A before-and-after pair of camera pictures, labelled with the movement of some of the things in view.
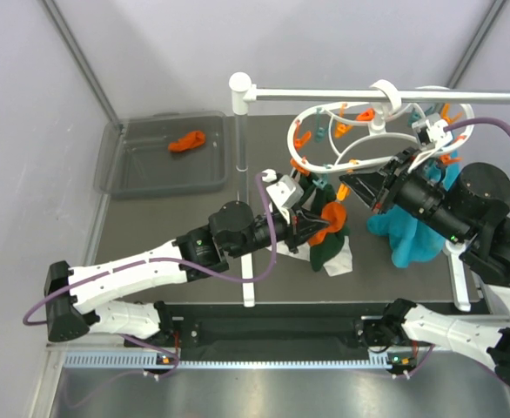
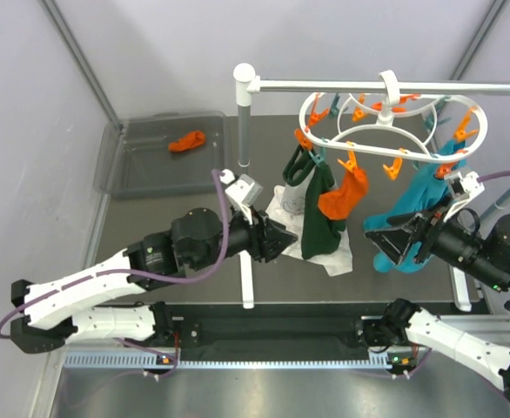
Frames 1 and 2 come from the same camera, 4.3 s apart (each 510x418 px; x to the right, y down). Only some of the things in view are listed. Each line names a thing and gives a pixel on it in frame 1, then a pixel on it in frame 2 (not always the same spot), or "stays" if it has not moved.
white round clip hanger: x=384 y=129 -> x=390 y=83
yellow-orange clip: x=343 y=192 -> x=351 y=164
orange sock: x=194 y=138 stays
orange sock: x=335 y=214 -> x=337 y=204
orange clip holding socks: x=304 y=171 -> x=305 y=142
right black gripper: x=377 y=189 -> x=395 y=242
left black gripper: x=299 y=227 -> x=268 y=239
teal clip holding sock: x=322 y=181 -> x=318 y=158
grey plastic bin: x=163 y=154 stays
